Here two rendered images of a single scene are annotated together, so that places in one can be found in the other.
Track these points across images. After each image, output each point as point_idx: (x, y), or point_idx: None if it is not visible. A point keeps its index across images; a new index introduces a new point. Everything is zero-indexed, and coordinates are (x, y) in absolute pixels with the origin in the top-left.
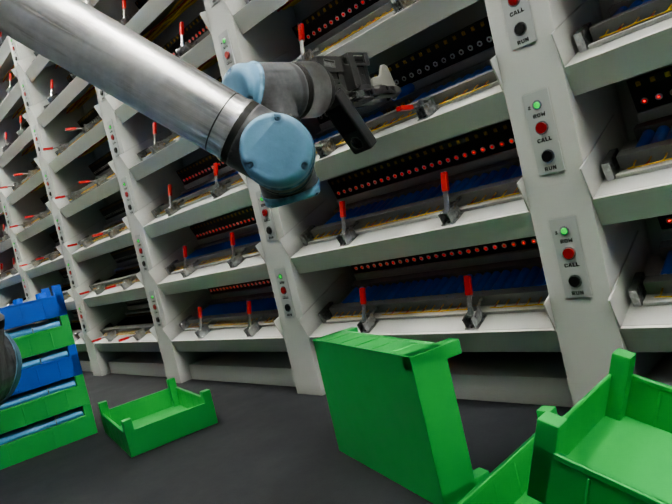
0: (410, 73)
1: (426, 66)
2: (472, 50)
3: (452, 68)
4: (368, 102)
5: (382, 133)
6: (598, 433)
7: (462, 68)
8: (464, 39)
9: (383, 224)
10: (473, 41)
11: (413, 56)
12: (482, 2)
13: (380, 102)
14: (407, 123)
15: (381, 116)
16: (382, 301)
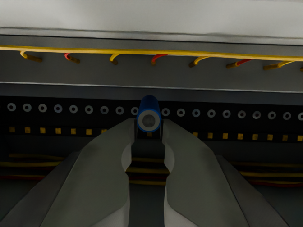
0: (165, 115)
1: (135, 113)
2: (57, 104)
3: (93, 94)
4: (172, 197)
5: (201, 19)
6: None
7: (77, 88)
8: (62, 122)
9: None
10: (50, 114)
11: (147, 135)
12: (65, 138)
13: (177, 133)
14: (34, 16)
15: (204, 89)
16: None
